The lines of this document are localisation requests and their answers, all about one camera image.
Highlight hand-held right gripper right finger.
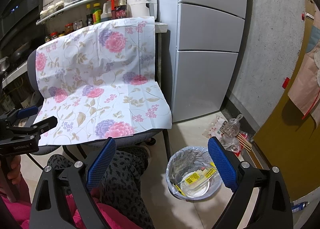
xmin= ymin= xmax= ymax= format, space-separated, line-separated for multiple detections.
xmin=207 ymin=137 xmax=293 ymax=229

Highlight red white printed bag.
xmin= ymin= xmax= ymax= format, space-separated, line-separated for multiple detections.
xmin=202 ymin=116 xmax=225 ymax=139

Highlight person's pink jacket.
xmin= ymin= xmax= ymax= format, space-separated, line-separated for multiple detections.
xmin=0 ymin=176 xmax=130 ymax=229

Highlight large dark oil bottle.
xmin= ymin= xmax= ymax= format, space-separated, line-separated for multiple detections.
xmin=111 ymin=0 xmax=127 ymax=20

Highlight brown wooden door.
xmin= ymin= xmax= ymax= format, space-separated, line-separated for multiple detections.
xmin=252 ymin=76 xmax=320 ymax=202

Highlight bundle of wooden sticks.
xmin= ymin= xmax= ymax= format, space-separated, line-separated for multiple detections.
xmin=236 ymin=131 xmax=253 ymax=152

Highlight pink hanging cloth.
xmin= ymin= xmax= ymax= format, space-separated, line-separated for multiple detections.
xmin=287 ymin=26 xmax=320 ymax=117

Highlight person's left hand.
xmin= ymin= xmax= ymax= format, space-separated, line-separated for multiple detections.
xmin=7 ymin=155 xmax=22 ymax=182

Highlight dark soy sauce bottle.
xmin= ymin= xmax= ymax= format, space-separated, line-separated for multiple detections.
xmin=86 ymin=4 xmax=94 ymax=26

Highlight clear bag with dark contents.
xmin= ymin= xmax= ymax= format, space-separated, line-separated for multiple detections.
xmin=221 ymin=114 xmax=244 ymax=153

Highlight grey refrigerator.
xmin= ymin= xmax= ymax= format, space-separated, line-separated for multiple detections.
xmin=154 ymin=0 xmax=247 ymax=123

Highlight black range hood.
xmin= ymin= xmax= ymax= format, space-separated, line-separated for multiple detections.
xmin=0 ymin=0 xmax=44 ymax=44

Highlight curved white wall shelf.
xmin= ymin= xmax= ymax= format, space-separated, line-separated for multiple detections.
xmin=36 ymin=0 xmax=118 ymax=25

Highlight white air fryer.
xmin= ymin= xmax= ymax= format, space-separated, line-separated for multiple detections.
xmin=127 ymin=0 xmax=157 ymax=19

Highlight white jug with red cap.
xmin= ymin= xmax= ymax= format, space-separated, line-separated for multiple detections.
xmin=101 ymin=0 xmax=112 ymax=22

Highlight blue white tube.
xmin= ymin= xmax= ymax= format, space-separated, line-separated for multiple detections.
xmin=291 ymin=201 xmax=310 ymax=213

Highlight yellow cap green label bottle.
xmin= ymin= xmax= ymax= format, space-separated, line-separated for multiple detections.
xmin=93 ymin=3 xmax=102 ymax=24

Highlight person's leopard print pants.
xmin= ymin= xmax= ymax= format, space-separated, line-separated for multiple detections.
xmin=47 ymin=146 xmax=155 ymax=229

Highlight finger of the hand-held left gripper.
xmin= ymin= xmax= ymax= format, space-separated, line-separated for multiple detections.
xmin=7 ymin=106 xmax=39 ymax=121
xmin=27 ymin=116 xmax=58 ymax=136

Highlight floral printed cloth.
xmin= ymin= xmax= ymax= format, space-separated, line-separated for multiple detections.
xmin=32 ymin=16 xmax=172 ymax=145

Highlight black wok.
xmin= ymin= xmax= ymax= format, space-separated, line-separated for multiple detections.
xmin=10 ymin=42 xmax=32 ymax=62

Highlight trash bin with white liner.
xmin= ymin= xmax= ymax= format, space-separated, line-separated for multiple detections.
xmin=166 ymin=146 xmax=222 ymax=202

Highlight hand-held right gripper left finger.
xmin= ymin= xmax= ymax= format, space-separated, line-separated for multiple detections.
xmin=29 ymin=137 xmax=117 ymax=229

